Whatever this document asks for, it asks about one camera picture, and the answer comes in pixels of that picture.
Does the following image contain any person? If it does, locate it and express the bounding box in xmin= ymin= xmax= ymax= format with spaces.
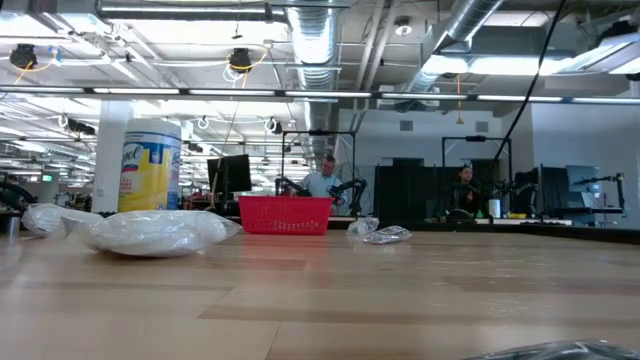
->
xmin=444 ymin=164 xmax=484 ymax=220
xmin=299 ymin=154 xmax=347 ymax=201

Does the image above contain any small red plastic basket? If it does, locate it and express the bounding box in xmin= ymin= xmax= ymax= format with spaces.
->
xmin=237 ymin=194 xmax=334 ymax=237

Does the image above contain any black partition panel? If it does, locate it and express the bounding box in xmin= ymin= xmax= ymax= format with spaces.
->
xmin=373 ymin=157 xmax=442 ymax=227

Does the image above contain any silver nail clipper packet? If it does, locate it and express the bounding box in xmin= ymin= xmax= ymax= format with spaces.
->
xmin=362 ymin=224 xmax=414 ymax=246

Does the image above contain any black background monitor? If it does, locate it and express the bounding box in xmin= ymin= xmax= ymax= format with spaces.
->
xmin=206 ymin=153 xmax=253 ymax=195

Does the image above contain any cotton pads plastic bag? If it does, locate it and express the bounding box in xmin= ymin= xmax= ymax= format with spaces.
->
xmin=73 ymin=208 xmax=245 ymax=259

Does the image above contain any Lysol wipes canister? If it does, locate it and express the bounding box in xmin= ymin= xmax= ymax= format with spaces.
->
xmin=118 ymin=117 xmax=183 ymax=215

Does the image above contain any long ceiling light strip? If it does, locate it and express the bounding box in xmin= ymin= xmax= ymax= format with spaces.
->
xmin=0 ymin=85 xmax=640 ymax=105

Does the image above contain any white building column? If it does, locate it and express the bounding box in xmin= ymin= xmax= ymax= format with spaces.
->
xmin=91 ymin=99 xmax=135 ymax=210

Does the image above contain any white cotton plastic bag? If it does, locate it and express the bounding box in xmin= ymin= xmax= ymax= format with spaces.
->
xmin=20 ymin=201 xmax=104 ymax=239

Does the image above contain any packaged black comb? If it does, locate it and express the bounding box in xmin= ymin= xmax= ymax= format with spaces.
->
xmin=462 ymin=338 xmax=640 ymax=360

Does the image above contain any black background frame stand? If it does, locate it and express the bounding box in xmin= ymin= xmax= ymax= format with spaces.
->
xmin=280 ymin=130 xmax=358 ymax=217
xmin=441 ymin=135 xmax=514 ymax=211

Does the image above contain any black ceiling cable reel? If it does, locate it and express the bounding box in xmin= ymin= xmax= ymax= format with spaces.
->
xmin=8 ymin=43 xmax=39 ymax=70
xmin=228 ymin=47 xmax=254 ymax=74

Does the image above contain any silver ceiling duct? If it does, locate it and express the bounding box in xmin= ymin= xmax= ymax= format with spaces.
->
xmin=285 ymin=4 xmax=344 ymax=91

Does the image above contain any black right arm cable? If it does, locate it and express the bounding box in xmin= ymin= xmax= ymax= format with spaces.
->
xmin=477 ymin=0 xmax=569 ymax=194

